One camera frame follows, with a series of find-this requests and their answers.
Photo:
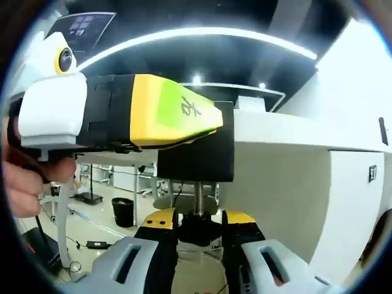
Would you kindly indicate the person's left hand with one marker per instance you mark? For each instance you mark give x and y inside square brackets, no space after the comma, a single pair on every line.
[24,196]

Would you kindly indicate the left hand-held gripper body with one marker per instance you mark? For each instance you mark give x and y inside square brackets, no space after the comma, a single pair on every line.
[39,58]

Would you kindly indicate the black power adapter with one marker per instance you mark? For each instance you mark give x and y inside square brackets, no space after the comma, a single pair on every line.
[96,244]

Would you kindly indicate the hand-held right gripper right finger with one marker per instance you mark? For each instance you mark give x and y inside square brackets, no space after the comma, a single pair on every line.
[254,266]

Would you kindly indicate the black trash bin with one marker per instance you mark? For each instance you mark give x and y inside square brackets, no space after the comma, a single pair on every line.
[122,212]

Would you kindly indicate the black fixed fixture clamp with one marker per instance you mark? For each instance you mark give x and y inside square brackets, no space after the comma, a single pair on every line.
[196,162]

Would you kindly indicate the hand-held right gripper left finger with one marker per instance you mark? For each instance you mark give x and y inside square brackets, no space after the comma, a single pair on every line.
[144,263]

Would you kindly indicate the dark overhead monitor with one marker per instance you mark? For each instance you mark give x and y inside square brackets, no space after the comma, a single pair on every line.
[82,30]

